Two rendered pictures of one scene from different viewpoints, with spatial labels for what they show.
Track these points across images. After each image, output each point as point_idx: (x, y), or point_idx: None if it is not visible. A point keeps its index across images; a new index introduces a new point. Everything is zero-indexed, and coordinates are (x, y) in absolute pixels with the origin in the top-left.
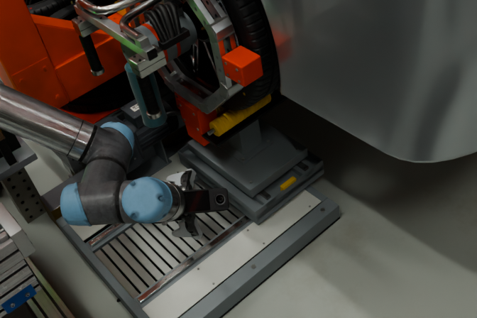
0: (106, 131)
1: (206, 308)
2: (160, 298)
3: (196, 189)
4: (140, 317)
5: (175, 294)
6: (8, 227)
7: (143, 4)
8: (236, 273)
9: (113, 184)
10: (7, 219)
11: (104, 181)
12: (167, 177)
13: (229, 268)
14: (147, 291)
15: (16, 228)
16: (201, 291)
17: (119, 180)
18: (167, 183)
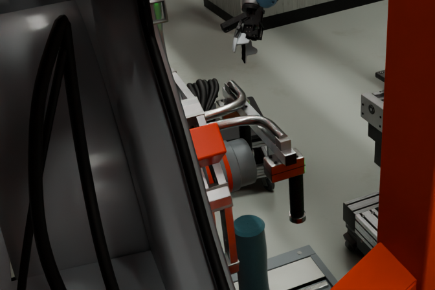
0: None
1: (268, 261)
2: (306, 279)
3: (234, 17)
4: (326, 268)
5: (292, 278)
6: (372, 96)
7: (213, 109)
8: (234, 279)
9: None
10: (374, 100)
11: None
12: (248, 41)
13: (238, 285)
14: (317, 287)
15: (365, 94)
16: (268, 274)
17: None
18: None
